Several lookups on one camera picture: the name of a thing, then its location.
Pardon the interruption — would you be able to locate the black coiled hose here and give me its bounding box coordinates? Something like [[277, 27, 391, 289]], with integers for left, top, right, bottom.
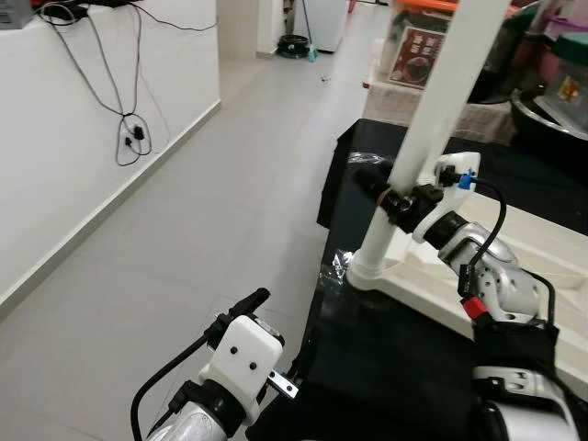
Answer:
[[276, 34, 315, 58]]

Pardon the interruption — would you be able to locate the dark green lid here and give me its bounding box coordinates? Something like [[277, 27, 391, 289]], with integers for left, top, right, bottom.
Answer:
[[556, 32, 588, 70]]

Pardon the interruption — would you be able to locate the white appliance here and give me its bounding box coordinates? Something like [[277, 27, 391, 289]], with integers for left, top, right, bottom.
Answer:
[[303, 0, 348, 51]]

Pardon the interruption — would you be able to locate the beige cloth covered bench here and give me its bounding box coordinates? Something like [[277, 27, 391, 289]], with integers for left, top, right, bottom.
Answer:
[[363, 83, 515, 143]]

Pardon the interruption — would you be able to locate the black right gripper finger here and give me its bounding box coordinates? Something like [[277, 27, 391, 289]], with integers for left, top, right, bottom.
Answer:
[[354, 165, 405, 208]]

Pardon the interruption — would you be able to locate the black plastic bag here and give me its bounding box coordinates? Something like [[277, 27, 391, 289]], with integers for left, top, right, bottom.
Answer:
[[469, 5, 557, 102]]

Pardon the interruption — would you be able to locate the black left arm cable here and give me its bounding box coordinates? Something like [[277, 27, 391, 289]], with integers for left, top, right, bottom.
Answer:
[[130, 331, 221, 441]]

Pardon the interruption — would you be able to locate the large clear tape patch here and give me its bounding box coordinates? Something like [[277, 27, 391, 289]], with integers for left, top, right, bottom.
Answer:
[[322, 248, 355, 290]]

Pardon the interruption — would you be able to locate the black tablecloth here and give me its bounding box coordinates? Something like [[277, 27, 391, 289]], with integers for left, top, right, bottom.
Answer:
[[248, 118, 588, 441]]

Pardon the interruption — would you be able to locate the white plastic table top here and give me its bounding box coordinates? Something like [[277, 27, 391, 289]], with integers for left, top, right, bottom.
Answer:
[[347, 198, 588, 396]]

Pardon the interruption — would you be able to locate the red printed carton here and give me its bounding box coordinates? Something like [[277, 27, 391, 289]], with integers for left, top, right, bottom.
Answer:
[[386, 28, 451, 88]]

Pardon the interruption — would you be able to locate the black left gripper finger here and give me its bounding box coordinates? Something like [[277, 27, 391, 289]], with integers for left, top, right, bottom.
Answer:
[[217, 288, 272, 324]]

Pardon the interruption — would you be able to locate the small grey box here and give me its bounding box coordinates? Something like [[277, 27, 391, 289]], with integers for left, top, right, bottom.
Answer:
[[0, 0, 36, 30]]

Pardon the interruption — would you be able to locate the black wok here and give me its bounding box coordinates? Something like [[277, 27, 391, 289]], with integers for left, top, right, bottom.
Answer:
[[510, 87, 588, 153]]

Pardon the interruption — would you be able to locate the clear plastic storage box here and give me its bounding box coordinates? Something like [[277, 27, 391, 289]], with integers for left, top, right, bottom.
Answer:
[[551, 64, 588, 130]]

